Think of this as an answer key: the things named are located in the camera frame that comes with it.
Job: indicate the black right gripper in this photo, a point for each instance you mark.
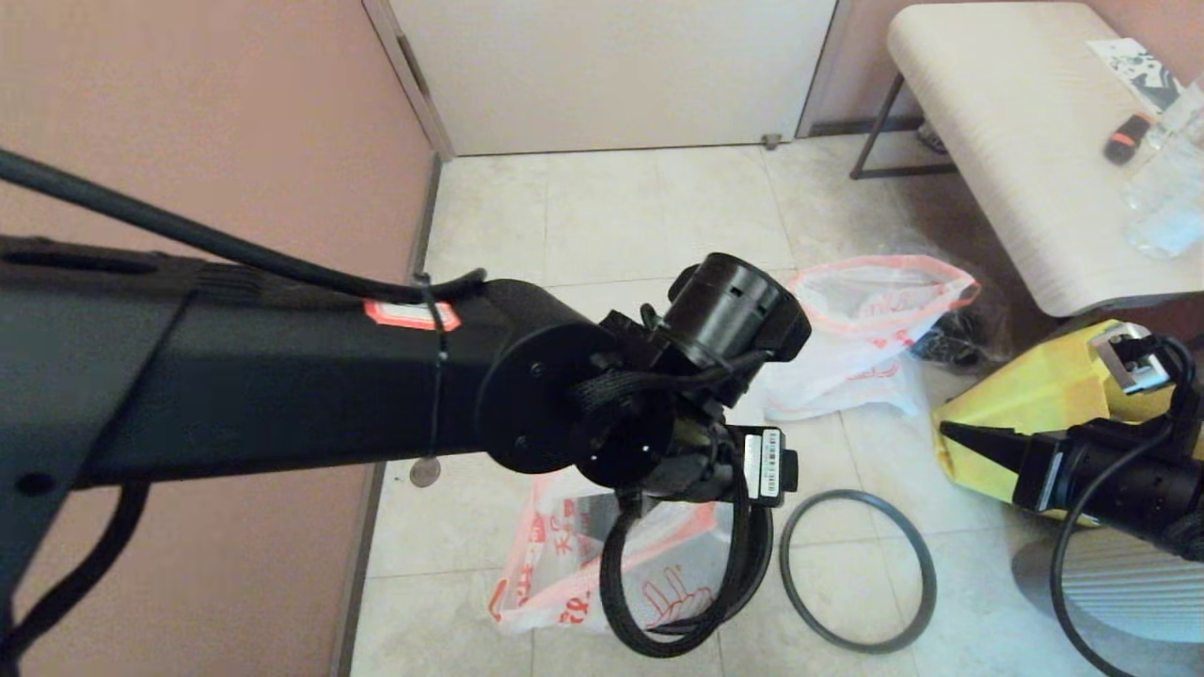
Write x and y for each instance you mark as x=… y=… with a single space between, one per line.
x=1110 y=489

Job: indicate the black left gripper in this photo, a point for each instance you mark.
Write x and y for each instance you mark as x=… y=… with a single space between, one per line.
x=715 y=470

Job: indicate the white plastic bag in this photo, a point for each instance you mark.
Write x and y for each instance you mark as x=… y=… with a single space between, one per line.
x=847 y=376

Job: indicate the white red-print bag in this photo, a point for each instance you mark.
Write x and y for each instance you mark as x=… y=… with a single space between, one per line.
x=546 y=564

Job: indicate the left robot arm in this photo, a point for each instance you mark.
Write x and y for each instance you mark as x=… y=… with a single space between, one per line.
x=282 y=376

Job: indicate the yellow fabric tote bag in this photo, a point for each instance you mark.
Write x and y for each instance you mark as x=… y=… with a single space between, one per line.
x=1035 y=395

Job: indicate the clear bag with dark contents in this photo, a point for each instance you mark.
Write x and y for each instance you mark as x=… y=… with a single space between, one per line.
x=983 y=329

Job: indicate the pale gray ribbed cylinder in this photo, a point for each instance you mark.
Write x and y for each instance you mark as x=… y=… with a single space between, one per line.
x=1129 y=602

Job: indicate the round metal floor plate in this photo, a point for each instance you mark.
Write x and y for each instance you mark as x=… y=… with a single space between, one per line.
x=425 y=475

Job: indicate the clear water bottle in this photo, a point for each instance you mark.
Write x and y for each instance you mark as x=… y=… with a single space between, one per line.
x=1171 y=207

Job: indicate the beige wood-grain table top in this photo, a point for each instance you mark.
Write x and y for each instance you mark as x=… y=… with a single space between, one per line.
x=1016 y=150

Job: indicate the black and white leaflet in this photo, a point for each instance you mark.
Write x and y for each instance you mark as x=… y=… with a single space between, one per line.
x=1138 y=71

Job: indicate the white door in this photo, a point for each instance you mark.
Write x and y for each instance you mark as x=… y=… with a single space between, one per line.
x=611 y=75

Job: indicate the beige door jamb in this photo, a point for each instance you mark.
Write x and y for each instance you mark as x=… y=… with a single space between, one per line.
x=825 y=70
x=422 y=103

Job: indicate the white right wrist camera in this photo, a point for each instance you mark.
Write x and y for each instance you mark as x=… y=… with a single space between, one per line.
x=1129 y=357

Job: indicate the black metal table frame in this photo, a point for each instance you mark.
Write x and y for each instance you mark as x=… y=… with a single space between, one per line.
x=903 y=171

